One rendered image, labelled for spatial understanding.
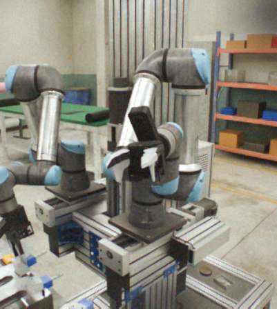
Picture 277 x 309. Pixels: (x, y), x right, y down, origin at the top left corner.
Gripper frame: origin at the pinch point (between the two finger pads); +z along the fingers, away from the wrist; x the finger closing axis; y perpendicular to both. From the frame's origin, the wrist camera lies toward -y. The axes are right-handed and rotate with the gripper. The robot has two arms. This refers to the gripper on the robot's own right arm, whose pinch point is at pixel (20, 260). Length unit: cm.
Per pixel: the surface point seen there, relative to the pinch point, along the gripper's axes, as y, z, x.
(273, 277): 174, 122, -9
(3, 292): -10.3, 4.7, -5.6
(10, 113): 172, -22, 400
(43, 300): -2.1, 8.2, -17.5
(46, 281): 2.7, 5.7, -12.3
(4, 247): 5.3, 9.8, 36.5
